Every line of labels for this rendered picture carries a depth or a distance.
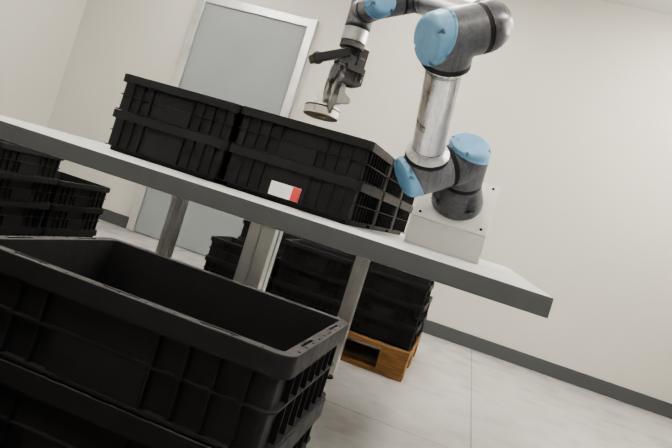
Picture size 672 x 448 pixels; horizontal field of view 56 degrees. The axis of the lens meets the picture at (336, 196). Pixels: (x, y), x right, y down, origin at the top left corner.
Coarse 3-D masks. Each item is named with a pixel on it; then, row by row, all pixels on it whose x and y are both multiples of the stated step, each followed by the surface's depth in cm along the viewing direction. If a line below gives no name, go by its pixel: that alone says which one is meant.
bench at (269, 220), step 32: (0, 128) 145; (32, 128) 158; (96, 160) 140; (128, 160) 144; (192, 192) 134; (224, 192) 133; (256, 224) 136; (288, 224) 129; (320, 224) 128; (256, 256) 135; (384, 256) 125; (416, 256) 123; (448, 256) 170; (352, 288) 277; (480, 288) 120; (512, 288) 119
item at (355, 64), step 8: (344, 40) 179; (352, 48) 181; (360, 48) 180; (352, 56) 181; (360, 56) 181; (336, 64) 180; (344, 64) 178; (352, 64) 181; (360, 64) 182; (336, 72) 178; (344, 72) 178; (352, 72) 180; (360, 72) 180; (344, 80) 180; (352, 80) 181; (360, 80) 181
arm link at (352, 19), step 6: (354, 0) 180; (354, 6) 178; (348, 12) 182; (354, 12) 178; (348, 18) 180; (354, 18) 179; (348, 24) 179; (354, 24) 178; (360, 24) 178; (366, 24) 179; (366, 30) 182
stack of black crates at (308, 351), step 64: (0, 256) 68; (64, 256) 86; (128, 256) 96; (0, 320) 69; (64, 320) 68; (128, 320) 65; (192, 320) 64; (256, 320) 91; (320, 320) 89; (0, 384) 69; (64, 384) 66; (128, 384) 65; (192, 384) 63; (256, 384) 63; (320, 384) 83
